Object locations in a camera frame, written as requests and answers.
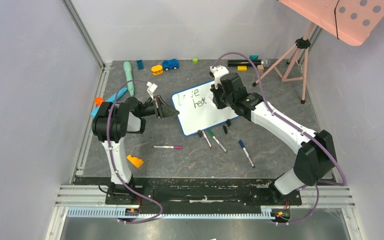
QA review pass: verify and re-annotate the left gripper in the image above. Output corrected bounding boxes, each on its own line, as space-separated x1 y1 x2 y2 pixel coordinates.
138 95 180 119

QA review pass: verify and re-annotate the pink tripod stand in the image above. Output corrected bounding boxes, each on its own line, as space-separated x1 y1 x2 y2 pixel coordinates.
252 22 316 104

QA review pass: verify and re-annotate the black marker cap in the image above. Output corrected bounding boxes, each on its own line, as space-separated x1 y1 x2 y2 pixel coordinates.
222 125 228 135

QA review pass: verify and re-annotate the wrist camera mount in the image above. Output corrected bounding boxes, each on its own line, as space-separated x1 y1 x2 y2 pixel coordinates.
209 65 229 89
146 81 158 99

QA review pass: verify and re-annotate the teal block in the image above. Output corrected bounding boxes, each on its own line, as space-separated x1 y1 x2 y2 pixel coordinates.
249 55 259 60

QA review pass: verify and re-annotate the tan wooden cube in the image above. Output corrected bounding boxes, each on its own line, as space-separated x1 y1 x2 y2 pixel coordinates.
257 65 265 73

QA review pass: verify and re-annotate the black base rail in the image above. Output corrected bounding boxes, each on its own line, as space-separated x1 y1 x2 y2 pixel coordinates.
74 176 338 215

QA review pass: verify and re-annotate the dark blue block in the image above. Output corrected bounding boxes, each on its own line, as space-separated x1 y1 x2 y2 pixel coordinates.
136 60 145 70

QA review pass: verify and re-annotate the red whiteboard marker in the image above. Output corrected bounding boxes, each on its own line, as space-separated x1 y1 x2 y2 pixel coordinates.
200 130 213 149

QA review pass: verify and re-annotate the blue toy car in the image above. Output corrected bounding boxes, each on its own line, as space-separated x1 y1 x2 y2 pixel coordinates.
162 58 180 71

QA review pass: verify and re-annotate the yellow wedge block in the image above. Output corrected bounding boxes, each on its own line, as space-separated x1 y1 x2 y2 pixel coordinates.
126 154 144 169

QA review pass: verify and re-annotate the pink whiteboard marker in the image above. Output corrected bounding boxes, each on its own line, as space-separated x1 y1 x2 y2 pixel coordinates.
152 145 183 150

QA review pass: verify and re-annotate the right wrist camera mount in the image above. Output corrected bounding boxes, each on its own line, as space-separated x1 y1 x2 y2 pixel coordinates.
209 65 229 89

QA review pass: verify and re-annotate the orange toy piece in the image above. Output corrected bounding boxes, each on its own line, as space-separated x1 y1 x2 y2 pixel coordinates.
93 97 105 107

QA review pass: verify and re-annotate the blue whiteboard marker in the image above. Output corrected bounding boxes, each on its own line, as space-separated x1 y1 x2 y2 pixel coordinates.
238 139 256 168

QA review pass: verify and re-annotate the blue framed whiteboard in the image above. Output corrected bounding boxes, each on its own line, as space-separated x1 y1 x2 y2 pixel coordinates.
171 80 238 136

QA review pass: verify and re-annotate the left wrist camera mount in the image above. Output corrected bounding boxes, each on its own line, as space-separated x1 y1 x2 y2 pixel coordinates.
146 81 158 99

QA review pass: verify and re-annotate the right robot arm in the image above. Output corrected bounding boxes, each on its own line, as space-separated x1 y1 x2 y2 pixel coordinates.
210 72 338 204

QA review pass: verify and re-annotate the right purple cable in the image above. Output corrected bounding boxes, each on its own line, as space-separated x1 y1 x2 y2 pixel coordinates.
211 51 348 227

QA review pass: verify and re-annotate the black cylinder flashlight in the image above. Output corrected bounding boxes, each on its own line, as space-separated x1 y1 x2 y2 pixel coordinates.
227 58 271 68

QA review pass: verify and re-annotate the green whiteboard marker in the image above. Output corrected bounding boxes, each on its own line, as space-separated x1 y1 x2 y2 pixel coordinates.
208 130 228 153

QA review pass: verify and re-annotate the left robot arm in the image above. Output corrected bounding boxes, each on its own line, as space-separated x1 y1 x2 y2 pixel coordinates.
92 95 180 205

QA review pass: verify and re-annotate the mint green toy tube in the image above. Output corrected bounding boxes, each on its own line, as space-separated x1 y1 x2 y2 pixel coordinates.
123 61 135 97

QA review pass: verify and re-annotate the pink perforated panel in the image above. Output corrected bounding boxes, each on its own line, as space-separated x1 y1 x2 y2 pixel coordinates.
279 0 384 46

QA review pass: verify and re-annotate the green cube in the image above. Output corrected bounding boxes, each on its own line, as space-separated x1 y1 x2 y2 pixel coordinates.
192 58 199 65

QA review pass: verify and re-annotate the yellow oval toy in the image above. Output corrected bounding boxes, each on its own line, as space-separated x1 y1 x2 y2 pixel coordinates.
151 64 164 76

